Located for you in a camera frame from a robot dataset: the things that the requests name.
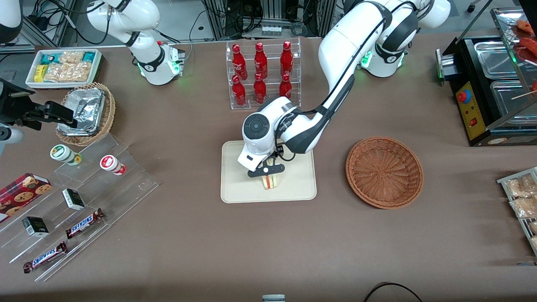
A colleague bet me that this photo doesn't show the steel warmer pan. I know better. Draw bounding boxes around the steel warmer pan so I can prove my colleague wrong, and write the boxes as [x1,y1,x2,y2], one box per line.
[474,41,519,79]
[490,80,537,126]

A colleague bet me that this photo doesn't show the grey metal snack rack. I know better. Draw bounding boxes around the grey metal snack rack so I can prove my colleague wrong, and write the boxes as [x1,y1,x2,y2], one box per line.
[497,167,537,256]

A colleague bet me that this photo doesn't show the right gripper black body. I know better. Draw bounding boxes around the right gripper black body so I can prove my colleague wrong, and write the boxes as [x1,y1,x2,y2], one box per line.
[0,79,44,126]

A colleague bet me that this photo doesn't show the red cookie box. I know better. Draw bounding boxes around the red cookie box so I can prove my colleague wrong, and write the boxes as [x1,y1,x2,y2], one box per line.
[0,172,53,224]

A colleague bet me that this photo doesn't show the aluminium frame rack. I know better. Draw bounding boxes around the aluminium frame rack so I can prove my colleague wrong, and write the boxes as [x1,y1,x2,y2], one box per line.
[201,0,336,40]

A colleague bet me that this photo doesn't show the clear acrylic stepped display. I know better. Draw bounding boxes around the clear acrylic stepped display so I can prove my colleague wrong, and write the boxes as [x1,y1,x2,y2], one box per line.
[0,133,159,282]

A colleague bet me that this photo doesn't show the red cola bottle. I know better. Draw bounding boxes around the red cola bottle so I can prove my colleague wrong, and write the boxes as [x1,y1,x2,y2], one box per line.
[280,41,293,78]
[232,75,247,106]
[279,73,293,99]
[254,42,268,80]
[232,44,248,81]
[253,73,267,104]

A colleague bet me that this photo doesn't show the clear acrylic bottle rack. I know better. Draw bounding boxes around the clear acrylic bottle rack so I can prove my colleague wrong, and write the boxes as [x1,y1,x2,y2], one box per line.
[225,37,302,110]

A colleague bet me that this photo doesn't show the stack of foil trays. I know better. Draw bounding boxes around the stack of foil trays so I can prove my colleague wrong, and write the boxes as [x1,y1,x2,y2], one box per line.
[57,87,106,135]

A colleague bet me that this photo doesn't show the small tan wicker basket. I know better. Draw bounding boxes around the small tan wicker basket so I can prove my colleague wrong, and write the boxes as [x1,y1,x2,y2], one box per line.
[56,82,116,147]

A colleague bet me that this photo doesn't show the small black box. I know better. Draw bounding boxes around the small black box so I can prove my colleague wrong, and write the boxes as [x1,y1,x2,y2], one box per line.
[62,188,86,211]
[22,216,50,238]

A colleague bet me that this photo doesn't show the cup with red lid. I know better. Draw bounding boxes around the cup with red lid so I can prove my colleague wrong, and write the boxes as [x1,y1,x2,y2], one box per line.
[99,155,127,176]

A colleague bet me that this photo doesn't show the black food warmer yellow panel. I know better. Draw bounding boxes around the black food warmer yellow panel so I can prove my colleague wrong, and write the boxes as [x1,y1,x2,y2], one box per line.
[436,6,537,147]

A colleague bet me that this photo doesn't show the cream plastic tray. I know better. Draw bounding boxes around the cream plastic tray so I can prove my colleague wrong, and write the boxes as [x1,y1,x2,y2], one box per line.
[221,140,317,204]

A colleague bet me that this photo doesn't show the clear bag rice crackers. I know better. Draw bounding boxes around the clear bag rice crackers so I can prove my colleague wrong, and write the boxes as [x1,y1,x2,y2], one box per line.
[59,50,84,66]
[44,63,95,83]

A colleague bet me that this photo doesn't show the round brown wicker basket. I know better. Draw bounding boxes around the round brown wicker basket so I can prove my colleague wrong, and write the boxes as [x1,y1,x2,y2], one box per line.
[346,136,424,209]

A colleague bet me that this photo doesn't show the Snickers chocolate bar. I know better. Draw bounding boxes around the Snickers chocolate bar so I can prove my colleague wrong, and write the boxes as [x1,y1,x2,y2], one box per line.
[65,208,105,240]
[23,241,68,274]

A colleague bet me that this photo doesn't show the cup with green lid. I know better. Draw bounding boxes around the cup with green lid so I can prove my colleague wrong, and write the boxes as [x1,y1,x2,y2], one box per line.
[50,144,83,167]

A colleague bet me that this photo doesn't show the black cable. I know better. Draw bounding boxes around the black cable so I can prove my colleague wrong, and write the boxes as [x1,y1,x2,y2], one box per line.
[363,282,424,302]

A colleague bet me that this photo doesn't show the white rectangular snack bin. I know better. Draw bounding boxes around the white rectangular snack bin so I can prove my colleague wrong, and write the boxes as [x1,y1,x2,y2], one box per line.
[25,48,102,89]

